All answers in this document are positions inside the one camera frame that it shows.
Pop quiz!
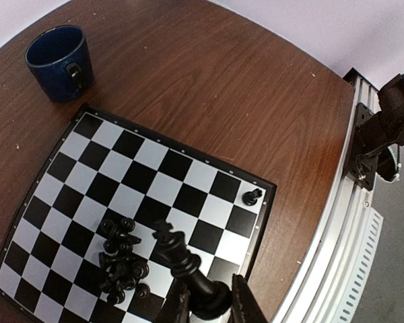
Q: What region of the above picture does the dark blue ceramic mug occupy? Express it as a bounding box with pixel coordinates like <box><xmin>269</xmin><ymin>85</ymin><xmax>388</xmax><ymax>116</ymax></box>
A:
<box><xmin>25</xmin><ymin>25</ymin><xmax>94</xmax><ymax>103</ymax></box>

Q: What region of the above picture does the aluminium front rail frame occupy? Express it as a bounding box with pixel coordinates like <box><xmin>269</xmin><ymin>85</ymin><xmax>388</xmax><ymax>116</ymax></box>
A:
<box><xmin>272</xmin><ymin>69</ymin><xmax>383</xmax><ymax>322</ymax></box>

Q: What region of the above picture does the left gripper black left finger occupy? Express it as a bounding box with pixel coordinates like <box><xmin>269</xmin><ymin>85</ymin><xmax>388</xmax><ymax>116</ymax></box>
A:
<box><xmin>154</xmin><ymin>279</ymin><xmax>191</xmax><ymax>323</ymax></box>

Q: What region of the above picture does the black chess piece corner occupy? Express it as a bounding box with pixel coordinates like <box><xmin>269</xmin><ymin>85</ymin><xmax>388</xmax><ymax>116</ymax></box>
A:
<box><xmin>242</xmin><ymin>188</ymin><xmax>263</xmax><ymax>206</ymax></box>

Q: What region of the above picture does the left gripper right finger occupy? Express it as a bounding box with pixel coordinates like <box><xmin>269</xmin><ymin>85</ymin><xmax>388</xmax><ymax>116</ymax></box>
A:
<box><xmin>231</xmin><ymin>274</ymin><xmax>267</xmax><ymax>323</ymax></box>

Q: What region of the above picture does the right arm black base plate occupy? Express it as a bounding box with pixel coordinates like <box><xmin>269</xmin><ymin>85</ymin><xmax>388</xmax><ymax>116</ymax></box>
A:
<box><xmin>345</xmin><ymin>102</ymin><xmax>379</xmax><ymax>191</ymax></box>

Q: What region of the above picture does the tall black king piece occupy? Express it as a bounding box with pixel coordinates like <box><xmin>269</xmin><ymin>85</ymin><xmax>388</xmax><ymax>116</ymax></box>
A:
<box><xmin>152</xmin><ymin>221</ymin><xmax>232</xmax><ymax>320</ymax></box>

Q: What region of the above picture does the pile of black chess pieces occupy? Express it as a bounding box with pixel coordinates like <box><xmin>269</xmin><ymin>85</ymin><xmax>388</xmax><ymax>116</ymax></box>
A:
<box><xmin>98</xmin><ymin>217</ymin><xmax>151</xmax><ymax>305</ymax></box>

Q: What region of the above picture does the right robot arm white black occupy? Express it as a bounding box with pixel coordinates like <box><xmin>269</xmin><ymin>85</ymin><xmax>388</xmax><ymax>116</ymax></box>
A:
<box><xmin>351</xmin><ymin>74</ymin><xmax>404</xmax><ymax>190</ymax></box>

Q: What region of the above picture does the folding black silver chessboard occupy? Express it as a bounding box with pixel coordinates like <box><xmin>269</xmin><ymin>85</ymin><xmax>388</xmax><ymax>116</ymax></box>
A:
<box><xmin>0</xmin><ymin>104</ymin><xmax>277</xmax><ymax>322</ymax></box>

